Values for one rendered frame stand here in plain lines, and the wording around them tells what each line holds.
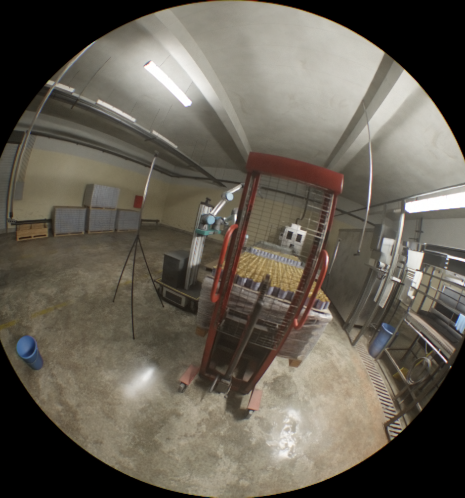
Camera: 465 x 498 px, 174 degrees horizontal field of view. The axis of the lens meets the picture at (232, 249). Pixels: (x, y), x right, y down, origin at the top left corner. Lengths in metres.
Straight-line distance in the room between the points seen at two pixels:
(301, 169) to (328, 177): 0.17
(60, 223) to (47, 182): 2.35
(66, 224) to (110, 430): 6.45
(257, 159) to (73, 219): 6.77
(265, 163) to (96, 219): 7.10
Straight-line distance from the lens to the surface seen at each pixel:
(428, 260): 3.16
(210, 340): 1.33
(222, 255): 0.82
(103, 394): 1.83
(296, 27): 3.28
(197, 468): 1.63
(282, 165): 0.92
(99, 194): 7.37
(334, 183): 0.94
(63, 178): 8.57
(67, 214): 6.97
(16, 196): 8.37
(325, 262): 0.83
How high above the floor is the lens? 1.62
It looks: 11 degrees down
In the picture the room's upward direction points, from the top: 14 degrees clockwise
